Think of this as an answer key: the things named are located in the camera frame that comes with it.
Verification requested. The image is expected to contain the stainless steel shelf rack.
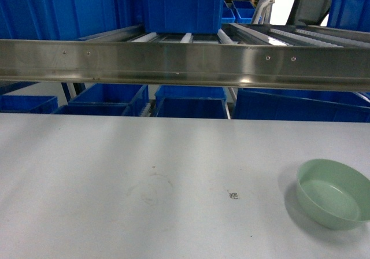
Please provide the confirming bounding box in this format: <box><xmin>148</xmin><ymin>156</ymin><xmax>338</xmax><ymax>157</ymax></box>
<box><xmin>1</xmin><ymin>24</ymin><xmax>369</xmax><ymax>91</ymax></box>

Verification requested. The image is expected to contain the blue crate on shelf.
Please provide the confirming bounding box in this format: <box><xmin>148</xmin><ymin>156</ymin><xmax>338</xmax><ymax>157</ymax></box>
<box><xmin>142</xmin><ymin>0</ymin><xmax>224</xmax><ymax>34</ymax></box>

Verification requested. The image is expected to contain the light green plastic bowl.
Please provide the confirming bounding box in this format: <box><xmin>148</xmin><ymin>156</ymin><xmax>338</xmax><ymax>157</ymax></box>
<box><xmin>296</xmin><ymin>159</ymin><xmax>369</xmax><ymax>230</ymax></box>

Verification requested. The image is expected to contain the blue bin lower centre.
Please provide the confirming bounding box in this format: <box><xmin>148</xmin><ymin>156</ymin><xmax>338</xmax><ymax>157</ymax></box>
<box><xmin>154</xmin><ymin>86</ymin><xmax>230</xmax><ymax>119</ymax></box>

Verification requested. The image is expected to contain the blue bin lower right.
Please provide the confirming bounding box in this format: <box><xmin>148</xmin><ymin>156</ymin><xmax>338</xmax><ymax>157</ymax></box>
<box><xmin>232</xmin><ymin>88</ymin><xmax>369</xmax><ymax>123</ymax></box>

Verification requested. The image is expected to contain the blue bin lower left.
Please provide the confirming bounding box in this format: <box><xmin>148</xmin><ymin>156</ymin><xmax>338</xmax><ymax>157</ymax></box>
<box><xmin>53</xmin><ymin>84</ymin><xmax>149</xmax><ymax>116</ymax></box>

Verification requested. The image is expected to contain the small QR code sticker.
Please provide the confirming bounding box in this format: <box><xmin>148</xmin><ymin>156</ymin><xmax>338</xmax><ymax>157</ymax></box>
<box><xmin>227</xmin><ymin>190</ymin><xmax>240</xmax><ymax>199</ymax></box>

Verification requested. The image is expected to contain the small blue bin background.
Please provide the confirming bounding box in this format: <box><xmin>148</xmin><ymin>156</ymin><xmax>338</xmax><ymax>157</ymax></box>
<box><xmin>231</xmin><ymin>0</ymin><xmax>256</xmax><ymax>24</ymax></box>

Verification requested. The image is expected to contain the black mesh office chair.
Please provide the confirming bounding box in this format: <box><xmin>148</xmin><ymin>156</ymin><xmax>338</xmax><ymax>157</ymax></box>
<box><xmin>286</xmin><ymin>0</ymin><xmax>331</xmax><ymax>26</ymax></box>

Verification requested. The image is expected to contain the blue bin far left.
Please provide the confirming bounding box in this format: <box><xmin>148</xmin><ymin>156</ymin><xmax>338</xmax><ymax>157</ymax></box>
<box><xmin>1</xmin><ymin>95</ymin><xmax>58</xmax><ymax>114</ymax></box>

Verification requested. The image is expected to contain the large blue bin upper left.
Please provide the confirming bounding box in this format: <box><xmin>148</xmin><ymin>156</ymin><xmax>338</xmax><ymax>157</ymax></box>
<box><xmin>1</xmin><ymin>0</ymin><xmax>143</xmax><ymax>40</ymax></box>

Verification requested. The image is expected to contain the blue bin upper right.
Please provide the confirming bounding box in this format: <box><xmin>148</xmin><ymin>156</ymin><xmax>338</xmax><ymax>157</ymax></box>
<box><xmin>327</xmin><ymin>0</ymin><xmax>369</xmax><ymax>32</ymax></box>

